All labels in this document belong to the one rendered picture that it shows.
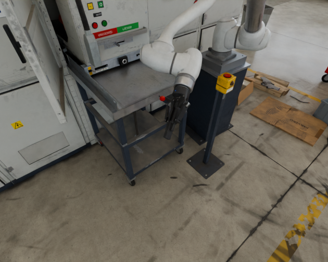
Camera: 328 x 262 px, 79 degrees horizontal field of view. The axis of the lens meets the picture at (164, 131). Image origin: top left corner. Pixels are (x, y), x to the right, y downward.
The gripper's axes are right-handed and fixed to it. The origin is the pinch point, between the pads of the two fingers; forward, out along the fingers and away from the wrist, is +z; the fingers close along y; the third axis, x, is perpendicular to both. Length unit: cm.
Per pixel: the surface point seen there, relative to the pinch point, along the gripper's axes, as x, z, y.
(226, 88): -36, -44, 2
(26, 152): 18, 29, 130
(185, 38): -47, -120, 69
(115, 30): 21, -58, 51
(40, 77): 45, -4, 35
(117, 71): 5, -41, 61
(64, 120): 26, 7, 47
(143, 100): -3.1, -19.9, 31.0
